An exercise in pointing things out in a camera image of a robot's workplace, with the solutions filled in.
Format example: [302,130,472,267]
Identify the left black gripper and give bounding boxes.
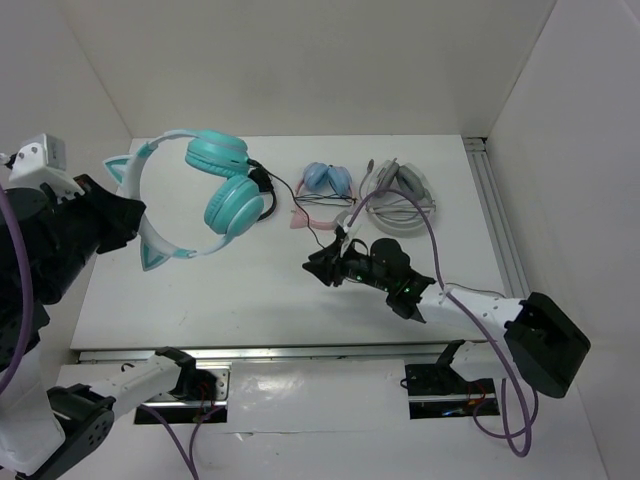
[34,169,148,300]

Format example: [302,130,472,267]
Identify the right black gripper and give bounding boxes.
[302,236,393,292]

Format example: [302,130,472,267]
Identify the teal cat-ear headphones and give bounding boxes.
[103,129,264,271]

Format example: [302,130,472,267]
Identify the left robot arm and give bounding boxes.
[1,175,205,479]

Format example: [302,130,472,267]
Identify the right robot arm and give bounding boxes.
[302,238,591,398]

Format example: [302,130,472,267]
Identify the pink blue cat-ear headphones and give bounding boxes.
[289,162,357,231]

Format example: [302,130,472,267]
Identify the black on-ear headphones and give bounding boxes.
[249,167,278,222]

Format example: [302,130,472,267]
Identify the white grey headset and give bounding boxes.
[359,158,437,238]

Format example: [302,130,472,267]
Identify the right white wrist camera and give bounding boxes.
[335,212,361,257]

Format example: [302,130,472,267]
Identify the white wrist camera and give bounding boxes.
[335,212,361,257]
[8,134,84,199]

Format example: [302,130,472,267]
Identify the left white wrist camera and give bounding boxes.
[8,134,84,199]

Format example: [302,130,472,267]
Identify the aluminium front rail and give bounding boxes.
[77,339,466,364]

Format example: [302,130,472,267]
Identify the aluminium side rail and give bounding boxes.
[462,137,531,298]

